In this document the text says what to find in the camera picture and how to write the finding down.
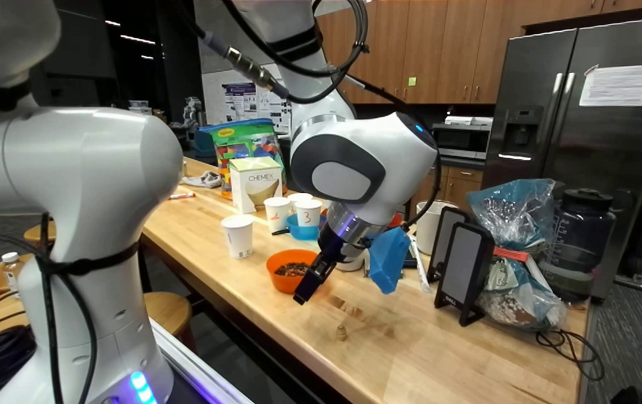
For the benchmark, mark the black speaker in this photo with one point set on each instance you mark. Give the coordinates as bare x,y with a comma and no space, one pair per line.
444,235
468,266

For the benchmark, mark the left black speaker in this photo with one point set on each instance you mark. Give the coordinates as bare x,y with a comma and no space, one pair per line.
444,235

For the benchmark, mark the front white paper cup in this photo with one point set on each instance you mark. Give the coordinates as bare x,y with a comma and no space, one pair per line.
238,234

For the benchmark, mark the red bag clip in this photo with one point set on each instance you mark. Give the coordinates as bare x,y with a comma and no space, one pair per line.
512,255

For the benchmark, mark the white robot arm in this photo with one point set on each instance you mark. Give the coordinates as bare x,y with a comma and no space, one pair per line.
99,173

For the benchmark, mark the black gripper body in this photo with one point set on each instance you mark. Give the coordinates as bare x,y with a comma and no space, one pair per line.
344,235

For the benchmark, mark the right black speaker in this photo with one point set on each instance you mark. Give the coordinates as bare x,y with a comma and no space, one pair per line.
468,266

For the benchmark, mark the white paper cup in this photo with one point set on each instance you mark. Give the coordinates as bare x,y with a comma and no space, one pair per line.
277,211
299,195
238,234

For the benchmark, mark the white cup in blue bowl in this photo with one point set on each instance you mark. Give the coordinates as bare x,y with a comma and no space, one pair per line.
308,211

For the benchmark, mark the paper sheet on refrigerator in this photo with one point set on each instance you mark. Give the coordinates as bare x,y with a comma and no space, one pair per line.
612,87

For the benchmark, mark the silver microwave oven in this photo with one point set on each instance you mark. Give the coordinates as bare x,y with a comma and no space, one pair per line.
463,136

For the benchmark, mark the upper wooden cabinets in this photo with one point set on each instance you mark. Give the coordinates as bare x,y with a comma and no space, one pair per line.
451,49

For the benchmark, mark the white coffee filter box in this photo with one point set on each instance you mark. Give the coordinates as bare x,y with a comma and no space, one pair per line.
254,180

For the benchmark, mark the blue plastic snack bag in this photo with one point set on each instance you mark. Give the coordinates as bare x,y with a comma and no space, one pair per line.
517,215

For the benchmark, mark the rear white paper cup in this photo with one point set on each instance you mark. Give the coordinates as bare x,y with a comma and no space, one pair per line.
299,195

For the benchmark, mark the black blender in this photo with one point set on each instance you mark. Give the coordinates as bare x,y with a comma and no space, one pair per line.
578,238

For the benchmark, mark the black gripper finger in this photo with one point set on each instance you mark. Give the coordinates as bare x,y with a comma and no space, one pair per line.
316,276

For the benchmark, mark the wooden stool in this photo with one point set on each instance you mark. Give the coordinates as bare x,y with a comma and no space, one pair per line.
171,313

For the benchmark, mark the orange plastic bowl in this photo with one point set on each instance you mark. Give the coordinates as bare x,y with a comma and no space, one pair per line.
289,267

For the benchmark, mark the blue plastic bowl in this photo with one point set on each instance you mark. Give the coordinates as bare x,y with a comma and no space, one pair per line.
302,232

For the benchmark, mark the left white paper cup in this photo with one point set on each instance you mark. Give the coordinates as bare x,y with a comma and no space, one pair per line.
277,211

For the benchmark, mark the black stainless refrigerator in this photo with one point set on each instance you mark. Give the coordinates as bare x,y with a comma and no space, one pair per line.
542,131

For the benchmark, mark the grey tall cup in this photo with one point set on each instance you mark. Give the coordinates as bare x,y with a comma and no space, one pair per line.
427,225

